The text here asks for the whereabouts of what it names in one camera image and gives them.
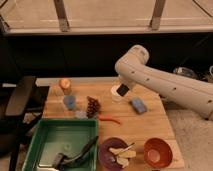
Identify dark rectangular eraser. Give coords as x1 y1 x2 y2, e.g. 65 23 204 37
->
116 84 129 97

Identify dark red grape bunch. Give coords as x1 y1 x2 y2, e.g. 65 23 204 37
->
86 96 101 118

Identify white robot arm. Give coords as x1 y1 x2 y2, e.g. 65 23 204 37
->
115 45 213 121

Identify purple bowl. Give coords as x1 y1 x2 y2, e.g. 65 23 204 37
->
98 137 127 171

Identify blue sponge block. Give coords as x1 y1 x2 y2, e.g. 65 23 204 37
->
130 97 147 114

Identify orange-brown bowl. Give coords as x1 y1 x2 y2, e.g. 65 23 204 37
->
144 138 173 169

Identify dark chair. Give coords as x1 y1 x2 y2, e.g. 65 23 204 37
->
0 76 40 171

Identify black tongs tool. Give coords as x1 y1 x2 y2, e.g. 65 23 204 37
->
52 137 98 170

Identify white paper cup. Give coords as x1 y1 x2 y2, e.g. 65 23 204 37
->
111 85 124 102

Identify orange carrot toy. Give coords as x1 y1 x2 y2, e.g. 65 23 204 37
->
98 115 121 125

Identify blue grey bowl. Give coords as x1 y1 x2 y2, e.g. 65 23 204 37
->
173 67 197 79

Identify blue cup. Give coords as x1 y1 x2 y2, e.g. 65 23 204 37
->
63 95 76 110

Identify wooden board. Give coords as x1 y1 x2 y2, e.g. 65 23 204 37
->
42 80 186 171

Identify green plastic tray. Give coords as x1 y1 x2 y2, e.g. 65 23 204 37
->
22 119 98 171

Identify orange topped bottle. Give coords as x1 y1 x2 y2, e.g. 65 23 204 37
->
59 78 71 95

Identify yellow white food pieces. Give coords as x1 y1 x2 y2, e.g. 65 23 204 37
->
109 144 136 168

